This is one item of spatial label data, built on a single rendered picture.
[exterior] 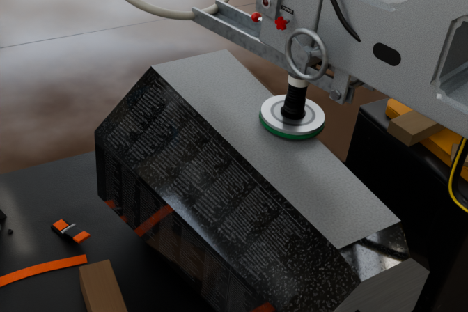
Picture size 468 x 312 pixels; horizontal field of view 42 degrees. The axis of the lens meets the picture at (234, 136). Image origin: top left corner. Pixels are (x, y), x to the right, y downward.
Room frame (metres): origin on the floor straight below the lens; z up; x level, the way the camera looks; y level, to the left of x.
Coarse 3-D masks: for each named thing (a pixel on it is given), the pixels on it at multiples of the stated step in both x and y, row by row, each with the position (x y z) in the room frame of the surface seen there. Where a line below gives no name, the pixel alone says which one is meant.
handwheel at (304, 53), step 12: (288, 36) 1.52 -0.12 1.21; (312, 36) 1.47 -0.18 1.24; (288, 48) 1.52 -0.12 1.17; (300, 48) 1.49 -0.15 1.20; (312, 48) 1.49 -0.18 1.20; (324, 48) 1.44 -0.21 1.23; (288, 60) 1.51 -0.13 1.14; (300, 60) 1.48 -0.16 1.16; (312, 60) 1.48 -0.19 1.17; (324, 60) 1.43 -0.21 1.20; (300, 72) 1.48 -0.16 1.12; (324, 72) 1.44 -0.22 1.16
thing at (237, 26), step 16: (208, 16) 1.88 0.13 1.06; (224, 16) 1.98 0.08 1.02; (240, 16) 1.93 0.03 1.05; (224, 32) 1.83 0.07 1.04; (240, 32) 1.78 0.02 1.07; (256, 32) 1.88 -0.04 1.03; (256, 48) 1.73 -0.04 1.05; (320, 80) 1.55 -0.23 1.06; (352, 80) 1.61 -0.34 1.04; (336, 96) 1.47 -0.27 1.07; (352, 96) 1.48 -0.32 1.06
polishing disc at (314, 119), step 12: (276, 96) 1.77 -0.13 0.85; (264, 108) 1.69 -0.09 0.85; (276, 108) 1.69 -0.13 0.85; (312, 108) 1.72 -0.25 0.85; (264, 120) 1.63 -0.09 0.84; (276, 120) 1.62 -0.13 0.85; (288, 120) 1.63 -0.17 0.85; (300, 120) 1.64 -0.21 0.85; (312, 120) 1.65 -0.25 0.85; (324, 120) 1.66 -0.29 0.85; (288, 132) 1.58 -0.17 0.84; (300, 132) 1.58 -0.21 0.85; (312, 132) 1.60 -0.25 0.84
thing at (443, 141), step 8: (392, 104) 1.91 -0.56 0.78; (400, 104) 1.92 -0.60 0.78; (392, 112) 1.88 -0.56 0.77; (400, 112) 1.87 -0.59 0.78; (432, 136) 1.74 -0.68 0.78; (440, 136) 1.74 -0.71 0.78; (448, 136) 1.75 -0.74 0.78; (456, 136) 1.75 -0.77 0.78; (424, 144) 1.73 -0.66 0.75; (432, 144) 1.70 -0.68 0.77; (440, 144) 1.70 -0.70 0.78; (448, 144) 1.70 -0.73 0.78; (432, 152) 1.69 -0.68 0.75; (440, 152) 1.67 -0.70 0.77; (448, 152) 1.66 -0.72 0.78; (448, 160) 1.64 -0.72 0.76; (464, 168) 1.59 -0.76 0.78; (464, 176) 1.57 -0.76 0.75
